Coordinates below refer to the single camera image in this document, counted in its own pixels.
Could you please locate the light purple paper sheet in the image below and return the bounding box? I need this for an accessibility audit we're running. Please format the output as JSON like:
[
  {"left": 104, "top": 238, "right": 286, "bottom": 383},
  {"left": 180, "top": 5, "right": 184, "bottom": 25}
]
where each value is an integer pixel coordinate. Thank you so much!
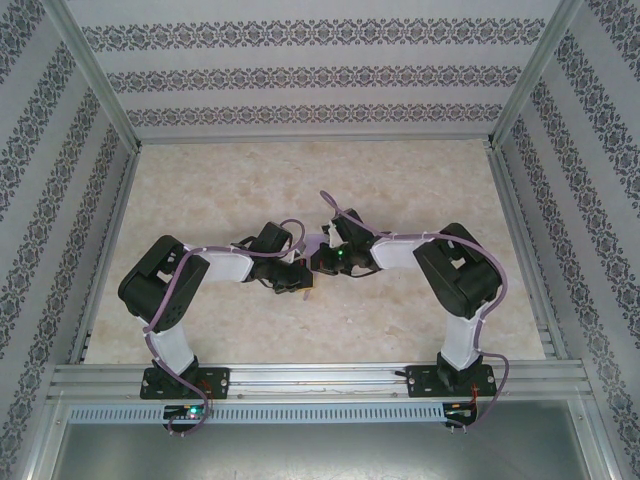
[{"left": 298, "top": 232, "right": 327, "bottom": 302}]

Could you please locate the small circuit board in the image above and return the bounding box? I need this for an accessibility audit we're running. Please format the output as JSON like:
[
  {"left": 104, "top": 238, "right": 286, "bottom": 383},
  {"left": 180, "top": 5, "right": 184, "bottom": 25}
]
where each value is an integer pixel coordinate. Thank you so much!
[
  {"left": 444, "top": 402, "right": 479, "bottom": 420},
  {"left": 164, "top": 404, "right": 211, "bottom": 421}
]

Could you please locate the grey metal panel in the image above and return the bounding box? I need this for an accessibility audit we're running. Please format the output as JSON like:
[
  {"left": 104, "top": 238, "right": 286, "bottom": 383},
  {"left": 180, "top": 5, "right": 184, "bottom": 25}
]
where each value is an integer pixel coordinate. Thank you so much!
[{"left": 47, "top": 399, "right": 616, "bottom": 480}]

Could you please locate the aluminium mounting rail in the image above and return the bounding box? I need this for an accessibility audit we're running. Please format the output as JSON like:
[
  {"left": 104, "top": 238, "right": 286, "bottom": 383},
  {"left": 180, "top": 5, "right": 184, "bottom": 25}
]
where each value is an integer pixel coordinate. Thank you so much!
[{"left": 47, "top": 362, "right": 594, "bottom": 401}]

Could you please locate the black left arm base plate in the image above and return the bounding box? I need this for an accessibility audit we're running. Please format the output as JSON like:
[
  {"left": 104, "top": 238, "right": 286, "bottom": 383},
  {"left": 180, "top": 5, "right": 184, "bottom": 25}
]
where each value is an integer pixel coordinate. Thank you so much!
[{"left": 139, "top": 366, "right": 232, "bottom": 401}]

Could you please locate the slotted grey cable duct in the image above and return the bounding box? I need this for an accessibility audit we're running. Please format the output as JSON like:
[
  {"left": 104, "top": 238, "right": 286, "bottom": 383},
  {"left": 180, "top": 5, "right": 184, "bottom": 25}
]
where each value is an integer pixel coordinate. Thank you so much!
[{"left": 67, "top": 403, "right": 446, "bottom": 424}]

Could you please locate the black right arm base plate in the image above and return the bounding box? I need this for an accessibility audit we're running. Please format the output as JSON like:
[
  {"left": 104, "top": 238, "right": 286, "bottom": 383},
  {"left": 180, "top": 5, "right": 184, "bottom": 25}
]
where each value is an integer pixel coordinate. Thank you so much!
[{"left": 405, "top": 364, "right": 499, "bottom": 400}]

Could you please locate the aluminium side rail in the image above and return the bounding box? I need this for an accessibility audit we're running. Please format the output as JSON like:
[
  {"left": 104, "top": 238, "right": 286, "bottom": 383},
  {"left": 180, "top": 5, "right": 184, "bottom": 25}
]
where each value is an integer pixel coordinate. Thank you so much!
[
  {"left": 69, "top": 144, "right": 141, "bottom": 364},
  {"left": 487, "top": 142, "right": 569, "bottom": 361}
]

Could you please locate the aluminium frame post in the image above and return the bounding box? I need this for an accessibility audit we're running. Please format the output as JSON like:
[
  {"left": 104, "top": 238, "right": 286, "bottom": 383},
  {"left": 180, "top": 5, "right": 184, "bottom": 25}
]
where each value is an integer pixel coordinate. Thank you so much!
[
  {"left": 37, "top": 0, "right": 144, "bottom": 151},
  {"left": 487, "top": 0, "right": 586, "bottom": 149}
]

